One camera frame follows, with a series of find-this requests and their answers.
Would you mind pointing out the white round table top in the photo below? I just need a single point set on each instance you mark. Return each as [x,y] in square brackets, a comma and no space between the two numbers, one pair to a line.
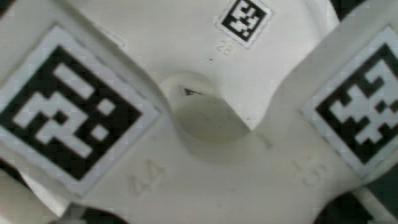
[178,40]

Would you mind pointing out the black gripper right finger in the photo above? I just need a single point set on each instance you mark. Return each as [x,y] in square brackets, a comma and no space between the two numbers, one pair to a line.
[345,211]

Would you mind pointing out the white cylindrical table leg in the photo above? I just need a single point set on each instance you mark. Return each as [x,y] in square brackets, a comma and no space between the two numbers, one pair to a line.
[205,114]

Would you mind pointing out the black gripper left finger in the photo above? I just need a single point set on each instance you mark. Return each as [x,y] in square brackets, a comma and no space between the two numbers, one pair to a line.
[96,216]

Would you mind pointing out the white cross-shaped table base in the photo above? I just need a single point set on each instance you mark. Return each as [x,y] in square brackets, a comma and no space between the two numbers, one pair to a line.
[206,166]

